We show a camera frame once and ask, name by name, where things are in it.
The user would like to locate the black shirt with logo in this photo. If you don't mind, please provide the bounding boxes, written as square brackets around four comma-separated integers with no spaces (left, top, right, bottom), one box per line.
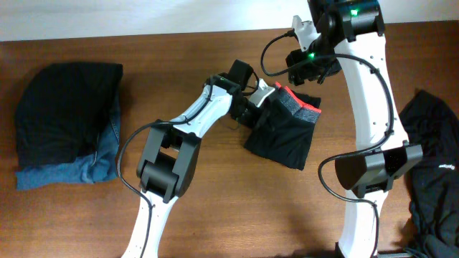
[399,90,458,257]

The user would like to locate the folded blue jeans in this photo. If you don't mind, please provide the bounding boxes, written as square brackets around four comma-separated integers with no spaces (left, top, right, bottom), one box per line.
[16,95,121,191]

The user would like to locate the black leggings red-grey waistband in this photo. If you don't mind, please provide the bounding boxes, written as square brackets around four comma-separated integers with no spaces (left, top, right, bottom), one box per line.
[244,83,321,171]

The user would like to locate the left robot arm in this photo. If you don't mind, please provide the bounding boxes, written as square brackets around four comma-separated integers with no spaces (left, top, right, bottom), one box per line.
[123,59,277,257]

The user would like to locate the folded black garment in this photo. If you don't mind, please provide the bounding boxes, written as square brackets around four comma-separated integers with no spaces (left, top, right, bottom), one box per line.
[14,62,123,168]

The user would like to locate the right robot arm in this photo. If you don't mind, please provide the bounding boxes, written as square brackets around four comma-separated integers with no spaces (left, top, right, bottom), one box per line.
[286,0,422,257]

